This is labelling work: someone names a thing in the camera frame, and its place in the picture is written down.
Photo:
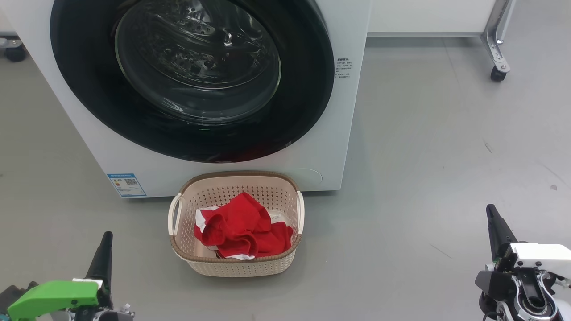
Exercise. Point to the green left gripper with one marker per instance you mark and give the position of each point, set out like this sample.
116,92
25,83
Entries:
53,294

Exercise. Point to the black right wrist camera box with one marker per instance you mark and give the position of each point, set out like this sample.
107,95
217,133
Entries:
495,283

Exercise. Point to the blue energy label sticker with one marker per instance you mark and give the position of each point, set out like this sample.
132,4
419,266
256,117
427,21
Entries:
127,185

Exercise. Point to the cream perforated laundry basket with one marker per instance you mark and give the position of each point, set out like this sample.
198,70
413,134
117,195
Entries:
241,267

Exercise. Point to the black caster wheel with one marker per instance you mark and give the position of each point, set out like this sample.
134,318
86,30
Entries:
15,54
498,74

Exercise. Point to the white washing machine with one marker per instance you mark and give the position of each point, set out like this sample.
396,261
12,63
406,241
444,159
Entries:
343,133

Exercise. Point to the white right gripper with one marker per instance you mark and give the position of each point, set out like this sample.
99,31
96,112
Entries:
544,256

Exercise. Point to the round drain filter cover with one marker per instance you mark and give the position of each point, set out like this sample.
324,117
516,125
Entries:
314,176

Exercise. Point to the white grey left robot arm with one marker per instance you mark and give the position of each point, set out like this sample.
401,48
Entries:
111,314

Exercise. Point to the round glass washing machine door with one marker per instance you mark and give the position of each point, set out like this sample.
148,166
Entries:
200,133

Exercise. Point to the red garment with white trim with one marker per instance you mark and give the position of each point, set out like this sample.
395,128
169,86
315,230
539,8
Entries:
241,227

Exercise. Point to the small printed text sticker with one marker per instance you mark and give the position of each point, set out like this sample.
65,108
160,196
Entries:
344,67

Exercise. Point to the metal cart leg with caster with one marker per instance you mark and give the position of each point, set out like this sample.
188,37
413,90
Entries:
424,13

